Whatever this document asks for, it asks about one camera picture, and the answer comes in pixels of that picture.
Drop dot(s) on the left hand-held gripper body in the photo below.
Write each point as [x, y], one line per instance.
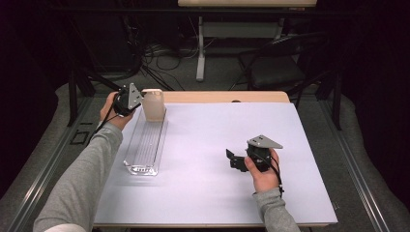
[132, 98]

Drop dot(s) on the beige phone case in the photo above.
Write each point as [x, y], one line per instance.
[154, 106]

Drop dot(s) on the metal floor rail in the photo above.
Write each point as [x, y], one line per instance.
[32, 196]
[357, 180]

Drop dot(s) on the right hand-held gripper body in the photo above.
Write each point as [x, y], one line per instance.
[261, 145]

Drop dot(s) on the person's left hand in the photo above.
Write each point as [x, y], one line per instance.
[111, 116]

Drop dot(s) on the white table sheet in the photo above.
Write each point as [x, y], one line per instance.
[209, 129]

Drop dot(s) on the person's right hand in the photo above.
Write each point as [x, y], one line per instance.
[266, 180]

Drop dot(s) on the black metal stand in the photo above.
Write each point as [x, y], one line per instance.
[337, 103]
[73, 96]

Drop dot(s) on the clear plastic packaging tray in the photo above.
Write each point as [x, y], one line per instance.
[146, 145]

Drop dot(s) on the white-legged desk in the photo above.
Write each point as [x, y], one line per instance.
[200, 48]

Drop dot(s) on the wooden table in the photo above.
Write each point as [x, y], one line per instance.
[209, 96]

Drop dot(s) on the black folding chair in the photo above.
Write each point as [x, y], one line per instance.
[277, 72]

